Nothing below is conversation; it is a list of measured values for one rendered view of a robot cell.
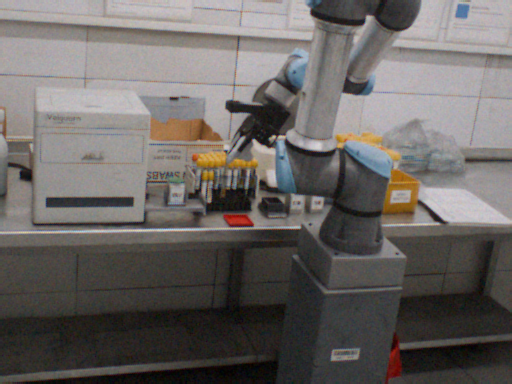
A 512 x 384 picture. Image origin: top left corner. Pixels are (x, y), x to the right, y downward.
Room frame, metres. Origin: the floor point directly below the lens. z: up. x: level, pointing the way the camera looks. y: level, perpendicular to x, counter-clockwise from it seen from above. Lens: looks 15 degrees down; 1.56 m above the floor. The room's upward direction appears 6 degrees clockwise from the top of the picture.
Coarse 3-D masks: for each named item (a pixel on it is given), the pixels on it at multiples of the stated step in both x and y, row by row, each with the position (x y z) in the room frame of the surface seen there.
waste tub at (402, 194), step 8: (392, 176) 2.09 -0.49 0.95; (400, 176) 2.07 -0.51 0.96; (408, 176) 2.03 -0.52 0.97; (392, 184) 1.94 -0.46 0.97; (400, 184) 1.95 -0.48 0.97; (408, 184) 1.96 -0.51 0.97; (416, 184) 1.97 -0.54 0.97; (392, 192) 1.94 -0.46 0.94; (400, 192) 1.95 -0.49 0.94; (408, 192) 1.96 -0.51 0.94; (416, 192) 1.97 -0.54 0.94; (392, 200) 1.94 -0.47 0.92; (400, 200) 1.95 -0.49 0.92; (408, 200) 1.96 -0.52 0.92; (416, 200) 1.98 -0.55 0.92; (384, 208) 1.93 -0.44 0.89; (392, 208) 1.94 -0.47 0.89; (400, 208) 1.96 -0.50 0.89; (408, 208) 1.97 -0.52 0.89
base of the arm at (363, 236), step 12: (336, 204) 1.48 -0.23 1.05; (336, 216) 1.47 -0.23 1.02; (348, 216) 1.45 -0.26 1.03; (360, 216) 1.44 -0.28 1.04; (372, 216) 1.45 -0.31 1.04; (324, 228) 1.48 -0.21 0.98; (336, 228) 1.46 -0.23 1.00; (348, 228) 1.44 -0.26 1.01; (360, 228) 1.44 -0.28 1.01; (372, 228) 1.45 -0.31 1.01; (324, 240) 1.47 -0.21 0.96; (336, 240) 1.44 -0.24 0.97; (348, 240) 1.43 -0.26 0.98; (360, 240) 1.43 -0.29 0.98; (372, 240) 1.44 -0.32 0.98; (348, 252) 1.43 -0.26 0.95; (360, 252) 1.43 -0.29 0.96; (372, 252) 1.44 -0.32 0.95
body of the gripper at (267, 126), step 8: (264, 96) 1.80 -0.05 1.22; (272, 104) 1.78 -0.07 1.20; (272, 112) 1.81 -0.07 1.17; (280, 112) 1.80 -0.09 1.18; (288, 112) 1.81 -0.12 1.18; (248, 120) 1.80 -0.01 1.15; (256, 120) 1.77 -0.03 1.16; (264, 120) 1.79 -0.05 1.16; (272, 120) 1.80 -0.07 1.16; (280, 120) 1.80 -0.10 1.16; (248, 128) 1.77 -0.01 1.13; (256, 128) 1.76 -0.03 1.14; (264, 128) 1.77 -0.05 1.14; (272, 128) 1.77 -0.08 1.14; (280, 128) 1.80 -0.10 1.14; (256, 136) 1.77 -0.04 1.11; (264, 136) 1.78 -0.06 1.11; (272, 136) 1.79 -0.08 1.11; (264, 144) 1.77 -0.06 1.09; (272, 144) 1.78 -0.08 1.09
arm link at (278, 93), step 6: (276, 84) 1.79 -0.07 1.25; (270, 90) 1.79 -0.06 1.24; (276, 90) 1.78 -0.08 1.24; (282, 90) 1.78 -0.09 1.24; (288, 90) 1.78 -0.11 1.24; (270, 96) 1.79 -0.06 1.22; (276, 96) 1.78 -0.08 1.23; (282, 96) 1.78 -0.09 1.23; (288, 96) 1.78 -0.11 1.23; (294, 96) 1.80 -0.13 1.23; (282, 102) 1.78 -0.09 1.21; (288, 102) 1.79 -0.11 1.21
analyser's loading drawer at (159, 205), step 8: (200, 192) 1.79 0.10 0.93; (152, 200) 1.74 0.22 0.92; (160, 200) 1.74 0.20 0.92; (168, 200) 1.70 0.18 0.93; (184, 200) 1.72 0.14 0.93; (192, 200) 1.77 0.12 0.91; (200, 200) 1.76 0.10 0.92; (152, 208) 1.68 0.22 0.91; (160, 208) 1.69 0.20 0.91; (168, 208) 1.69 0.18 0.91; (176, 208) 1.70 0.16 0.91; (184, 208) 1.71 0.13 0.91; (192, 208) 1.71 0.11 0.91; (200, 208) 1.72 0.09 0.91
